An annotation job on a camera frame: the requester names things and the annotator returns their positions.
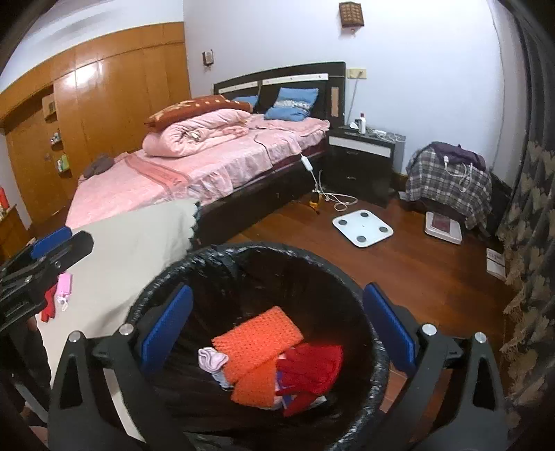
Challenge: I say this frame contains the wooden wardrobe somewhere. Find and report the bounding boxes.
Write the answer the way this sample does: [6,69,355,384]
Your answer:
[1,22,190,224]

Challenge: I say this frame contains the folded pink quilt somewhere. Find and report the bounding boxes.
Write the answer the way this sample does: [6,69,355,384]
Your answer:
[142,109,251,158]

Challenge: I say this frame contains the orange knitted cloth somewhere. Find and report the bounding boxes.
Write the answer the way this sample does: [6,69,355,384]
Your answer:
[212,306,304,410]

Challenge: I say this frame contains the beige table cloth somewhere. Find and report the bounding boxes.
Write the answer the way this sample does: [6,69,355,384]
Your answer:
[36,198,202,443]

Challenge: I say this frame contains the wooden sideboard cabinet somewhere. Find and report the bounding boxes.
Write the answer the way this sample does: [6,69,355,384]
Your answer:
[0,207,31,262]

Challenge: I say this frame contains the brown patterned blanket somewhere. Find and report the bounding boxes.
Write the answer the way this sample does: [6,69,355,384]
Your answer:
[144,95,253,131]

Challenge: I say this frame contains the patterned dark curtain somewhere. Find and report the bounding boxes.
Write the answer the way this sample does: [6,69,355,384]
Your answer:
[498,142,554,435]

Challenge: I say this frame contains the white blue medicine box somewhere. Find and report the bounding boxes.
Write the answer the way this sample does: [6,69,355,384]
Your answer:
[198,343,343,417]

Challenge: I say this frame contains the black lined trash bin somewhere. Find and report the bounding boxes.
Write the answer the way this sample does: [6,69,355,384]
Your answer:
[127,242,389,450]

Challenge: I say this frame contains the white bathroom scale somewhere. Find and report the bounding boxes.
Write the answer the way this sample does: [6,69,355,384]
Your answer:
[332,210,394,248]

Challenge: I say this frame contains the black white nightstand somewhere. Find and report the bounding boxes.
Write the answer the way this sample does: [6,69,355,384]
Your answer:
[323,127,405,207]

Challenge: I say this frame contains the dark purple garment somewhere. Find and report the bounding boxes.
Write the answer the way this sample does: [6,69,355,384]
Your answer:
[431,141,486,171]

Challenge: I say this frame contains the plaid cloth covered chair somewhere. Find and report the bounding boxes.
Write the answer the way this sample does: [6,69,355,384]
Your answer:
[404,144,492,229]

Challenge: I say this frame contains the bed with pink sheet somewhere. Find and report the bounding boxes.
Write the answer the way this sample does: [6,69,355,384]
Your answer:
[66,114,330,230]

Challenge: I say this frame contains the grey clothes on bed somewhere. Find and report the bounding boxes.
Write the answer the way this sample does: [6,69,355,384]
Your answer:
[83,154,115,179]

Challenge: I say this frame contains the pink face mask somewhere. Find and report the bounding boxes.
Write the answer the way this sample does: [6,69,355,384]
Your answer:
[54,272,72,311]

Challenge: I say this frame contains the red thermos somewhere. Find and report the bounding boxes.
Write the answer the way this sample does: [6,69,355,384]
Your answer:
[0,187,10,211]

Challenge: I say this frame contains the white cable on floor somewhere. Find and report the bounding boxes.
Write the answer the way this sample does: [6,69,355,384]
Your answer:
[299,153,359,213]

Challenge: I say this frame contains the black bed headboard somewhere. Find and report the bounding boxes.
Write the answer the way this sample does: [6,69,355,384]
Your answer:
[213,61,346,129]

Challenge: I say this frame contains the white box on floor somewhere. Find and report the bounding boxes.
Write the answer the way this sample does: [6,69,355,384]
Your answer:
[424,211,463,245]

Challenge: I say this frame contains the brown wall ornament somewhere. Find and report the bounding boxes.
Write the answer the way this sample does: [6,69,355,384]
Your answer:
[339,1,364,29]

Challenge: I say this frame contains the red cloth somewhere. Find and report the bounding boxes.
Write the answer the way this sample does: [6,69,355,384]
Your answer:
[275,343,343,417]

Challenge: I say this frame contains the white bottle on nightstand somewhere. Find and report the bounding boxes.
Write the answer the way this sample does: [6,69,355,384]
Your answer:
[358,113,367,134]

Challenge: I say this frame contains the wall power socket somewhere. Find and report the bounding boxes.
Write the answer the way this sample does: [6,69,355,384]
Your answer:
[346,68,367,80]

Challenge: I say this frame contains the blue pillow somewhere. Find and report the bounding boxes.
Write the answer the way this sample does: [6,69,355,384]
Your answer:
[264,87,319,122]
[232,95,259,110]

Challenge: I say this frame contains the white tissue ball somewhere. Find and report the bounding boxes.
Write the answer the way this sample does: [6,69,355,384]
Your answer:
[198,347,229,374]

